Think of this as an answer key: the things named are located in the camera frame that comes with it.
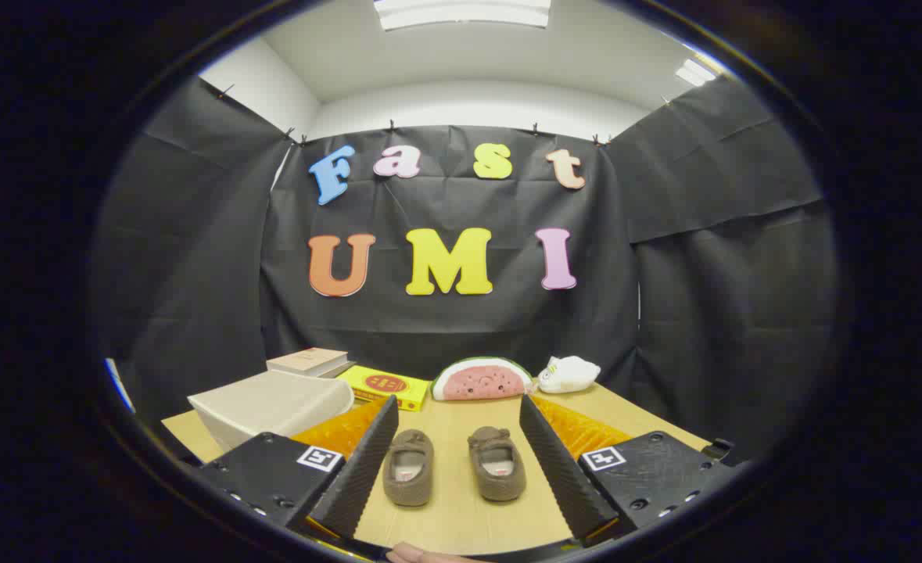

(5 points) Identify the yellow book with red circle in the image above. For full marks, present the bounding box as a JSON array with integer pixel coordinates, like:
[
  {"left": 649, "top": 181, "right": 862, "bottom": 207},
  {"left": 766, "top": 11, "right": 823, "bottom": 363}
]
[{"left": 336, "top": 365, "right": 431, "bottom": 412}]

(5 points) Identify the large ceiling light panel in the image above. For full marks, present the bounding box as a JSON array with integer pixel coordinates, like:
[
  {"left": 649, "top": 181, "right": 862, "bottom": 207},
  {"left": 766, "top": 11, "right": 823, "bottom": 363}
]
[{"left": 373, "top": 0, "right": 552, "bottom": 32}]

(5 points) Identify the beige fabric storage box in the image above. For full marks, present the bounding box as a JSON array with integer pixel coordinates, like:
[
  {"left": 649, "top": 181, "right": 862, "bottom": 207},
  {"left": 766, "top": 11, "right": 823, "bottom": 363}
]
[{"left": 187, "top": 369, "right": 356, "bottom": 452}]

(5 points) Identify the small ceiling light panel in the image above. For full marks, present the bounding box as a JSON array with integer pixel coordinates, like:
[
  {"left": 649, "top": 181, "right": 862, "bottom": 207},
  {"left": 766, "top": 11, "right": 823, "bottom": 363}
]
[{"left": 674, "top": 59, "right": 718, "bottom": 88}]

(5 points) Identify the black backdrop cloth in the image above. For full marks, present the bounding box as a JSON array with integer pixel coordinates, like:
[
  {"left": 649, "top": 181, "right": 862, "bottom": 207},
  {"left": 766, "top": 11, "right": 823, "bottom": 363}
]
[{"left": 89, "top": 74, "right": 837, "bottom": 462}]

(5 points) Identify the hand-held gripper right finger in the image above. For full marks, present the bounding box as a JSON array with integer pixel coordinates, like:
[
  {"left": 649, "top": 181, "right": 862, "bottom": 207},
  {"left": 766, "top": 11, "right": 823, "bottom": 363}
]
[{"left": 518, "top": 393, "right": 735, "bottom": 542}]

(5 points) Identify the watermelon slice plush toy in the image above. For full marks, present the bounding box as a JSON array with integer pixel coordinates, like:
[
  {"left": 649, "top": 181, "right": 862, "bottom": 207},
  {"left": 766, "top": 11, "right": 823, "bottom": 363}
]
[{"left": 431, "top": 357, "right": 534, "bottom": 402}]

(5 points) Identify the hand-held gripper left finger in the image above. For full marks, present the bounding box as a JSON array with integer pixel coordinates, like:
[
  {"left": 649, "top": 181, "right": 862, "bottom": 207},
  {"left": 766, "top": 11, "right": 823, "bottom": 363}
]
[{"left": 195, "top": 395, "right": 400, "bottom": 540}]

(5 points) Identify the brown fuzzy shoe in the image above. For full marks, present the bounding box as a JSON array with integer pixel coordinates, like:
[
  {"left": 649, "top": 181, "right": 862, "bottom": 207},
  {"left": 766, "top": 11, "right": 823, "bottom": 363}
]
[
  {"left": 382, "top": 429, "right": 435, "bottom": 507},
  {"left": 467, "top": 426, "right": 527, "bottom": 502}
]

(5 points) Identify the white plush toy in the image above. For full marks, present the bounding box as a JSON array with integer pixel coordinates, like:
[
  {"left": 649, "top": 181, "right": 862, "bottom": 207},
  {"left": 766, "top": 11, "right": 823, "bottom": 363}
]
[{"left": 537, "top": 356, "right": 601, "bottom": 394}]

